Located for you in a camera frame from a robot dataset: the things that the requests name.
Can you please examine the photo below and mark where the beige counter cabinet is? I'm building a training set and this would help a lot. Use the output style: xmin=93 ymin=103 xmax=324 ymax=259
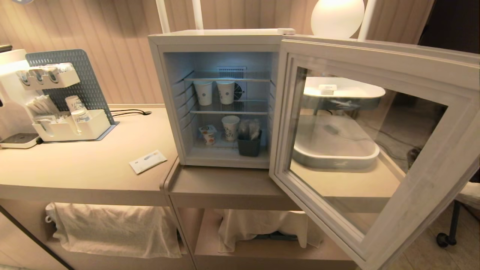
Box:
xmin=0 ymin=107 xmax=407 ymax=270

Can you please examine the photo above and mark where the dark grey bin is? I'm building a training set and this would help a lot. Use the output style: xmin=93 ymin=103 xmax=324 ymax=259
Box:
xmin=237 ymin=130 xmax=263 ymax=157

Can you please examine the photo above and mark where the white oval tray table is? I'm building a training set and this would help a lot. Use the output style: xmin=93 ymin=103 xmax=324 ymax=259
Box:
xmin=292 ymin=77 xmax=386 ymax=170

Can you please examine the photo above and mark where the grey pegboard organizer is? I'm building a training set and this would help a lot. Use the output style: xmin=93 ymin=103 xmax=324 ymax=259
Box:
xmin=25 ymin=49 xmax=120 ymax=142

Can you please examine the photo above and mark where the patterned paper cup stack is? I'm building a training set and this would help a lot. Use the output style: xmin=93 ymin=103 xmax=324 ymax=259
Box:
xmin=65 ymin=95 xmax=92 ymax=124

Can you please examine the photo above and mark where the white globe lamp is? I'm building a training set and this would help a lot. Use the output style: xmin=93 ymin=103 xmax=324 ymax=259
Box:
xmin=310 ymin=0 xmax=365 ymax=39

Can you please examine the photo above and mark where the white paper cup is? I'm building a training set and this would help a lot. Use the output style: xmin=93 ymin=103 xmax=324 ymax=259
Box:
xmin=193 ymin=80 xmax=213 ymax=106
xmin=216 ymin=79 xmax=236 ymax=105

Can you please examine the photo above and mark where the black cable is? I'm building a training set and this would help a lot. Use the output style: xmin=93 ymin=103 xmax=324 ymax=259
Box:
xmin=110 ymin=109 xmax=152 ymax=117

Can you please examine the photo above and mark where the small yogurt cup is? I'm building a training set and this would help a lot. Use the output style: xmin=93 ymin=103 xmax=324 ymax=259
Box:
xmin=199 ymin=125 xmax=218 ymax=146

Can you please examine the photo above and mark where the glass fridge door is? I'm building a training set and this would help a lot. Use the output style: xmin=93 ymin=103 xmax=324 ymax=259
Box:
xmin=269 ymin=35 xmax=480 ymax=270

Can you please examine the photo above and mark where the wire fridge shelf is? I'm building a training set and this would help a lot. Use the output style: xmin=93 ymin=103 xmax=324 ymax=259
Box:
xmin=189 ymin=99 xmax=269 ymax=115
xmin=184 ymin=70 xmax=272 ymax=83

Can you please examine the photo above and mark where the white paper packet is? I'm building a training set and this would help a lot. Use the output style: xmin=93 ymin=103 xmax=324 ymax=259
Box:
xmin=129 ymin=150 xmax=168 ymax=175

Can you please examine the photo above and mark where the rolling chair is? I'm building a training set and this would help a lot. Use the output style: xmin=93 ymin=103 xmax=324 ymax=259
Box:
xmin=436 ymin=181 xmax=480 ymax=248

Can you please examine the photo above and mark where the white mini fridge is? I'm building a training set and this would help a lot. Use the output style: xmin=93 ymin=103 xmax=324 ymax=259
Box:
xmin=148 ymin=28 xmax=296 ymax=169

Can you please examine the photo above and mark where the white coffee machine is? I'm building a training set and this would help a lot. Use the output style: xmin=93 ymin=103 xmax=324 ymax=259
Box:
xmin=0 ymin=49 xmax=42 ymax=149

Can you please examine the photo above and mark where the white organizer tray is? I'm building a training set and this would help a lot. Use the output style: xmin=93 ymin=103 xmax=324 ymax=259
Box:
xmin=32 ymin=109 xmax=111 ymax=142

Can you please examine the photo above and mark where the white cloth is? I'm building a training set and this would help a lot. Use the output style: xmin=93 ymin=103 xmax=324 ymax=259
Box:
xmin=214 ymin=209 xmax=325 ymax=253
xmin=45 ymin=202 xmax=183 ymax=259

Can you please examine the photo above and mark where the white organizer shelf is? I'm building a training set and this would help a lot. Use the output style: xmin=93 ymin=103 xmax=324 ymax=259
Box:
xmin=16 ymin=63 xmax=81 ymax=90

